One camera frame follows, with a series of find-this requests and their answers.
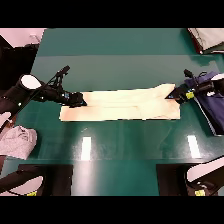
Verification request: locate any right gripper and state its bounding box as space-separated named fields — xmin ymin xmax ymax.
xmin=164 ymin=84 xmax=196 ymax=105

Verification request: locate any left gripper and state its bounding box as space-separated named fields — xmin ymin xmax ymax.
xmin=61 ymin=92 xmax=88 ymax=109

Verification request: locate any cream T-shirt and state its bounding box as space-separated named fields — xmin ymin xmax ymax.
xmin=59 ymin=83 xmax=182 ymax=123

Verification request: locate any black garment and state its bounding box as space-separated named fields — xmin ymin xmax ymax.
xmin=193 ymin=98 xmax=224 ymax=137

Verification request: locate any purple garment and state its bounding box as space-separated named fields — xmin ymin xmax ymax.
xmin=184 ymin=71 xmax=224 ymax=134

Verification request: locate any white garment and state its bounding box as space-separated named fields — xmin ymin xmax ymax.
xmin=188 ymin=28 xmax=224 ymax=55

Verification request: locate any light grey garment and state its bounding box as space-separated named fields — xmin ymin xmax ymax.
xmin=0 ymin=125 xmax=38 ymax=161

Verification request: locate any black mounting plate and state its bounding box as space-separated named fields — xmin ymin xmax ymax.
xmin=16 ymin=163 xmax=74 ymax=197
xmin=155 ymin=163 xmax=201 ymax=197

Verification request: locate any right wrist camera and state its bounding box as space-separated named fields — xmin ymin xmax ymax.
xmin=183 ymin=68 xmax=195 ymax=80

